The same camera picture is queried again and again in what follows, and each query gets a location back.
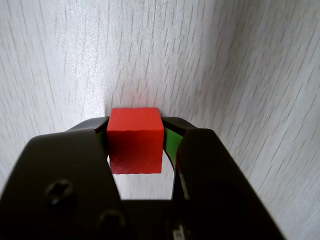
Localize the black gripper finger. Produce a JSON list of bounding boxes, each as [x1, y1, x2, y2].
[[161, 116, 287, 240], [0, 116, 131, 240]]

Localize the red cube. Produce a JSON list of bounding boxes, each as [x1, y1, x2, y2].
[[106, 107, 165, 175]]

